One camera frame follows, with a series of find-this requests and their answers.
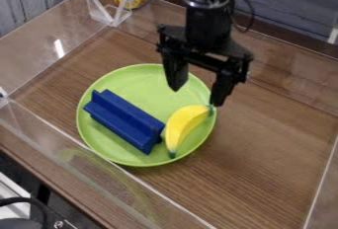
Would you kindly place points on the yellow toy banana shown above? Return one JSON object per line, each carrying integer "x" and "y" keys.
{"x": 182, "y": 122}

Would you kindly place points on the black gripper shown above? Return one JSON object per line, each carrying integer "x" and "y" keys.
{"x": 227, "y": 60}

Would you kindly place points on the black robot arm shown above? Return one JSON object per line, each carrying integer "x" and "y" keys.
{"x": 202, "y": 43}

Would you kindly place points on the black device with knob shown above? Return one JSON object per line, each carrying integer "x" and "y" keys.
{"x": 47, "y": 217}

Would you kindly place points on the green round plate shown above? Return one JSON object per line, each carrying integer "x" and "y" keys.
{"x": 142, "y": 85}

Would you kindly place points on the clear acrylic tray walls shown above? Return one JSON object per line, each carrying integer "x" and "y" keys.
{"x": 263, "y": 173}

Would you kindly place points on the blue plastic block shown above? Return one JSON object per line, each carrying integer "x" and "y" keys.
{"x": 131, "y": 123}

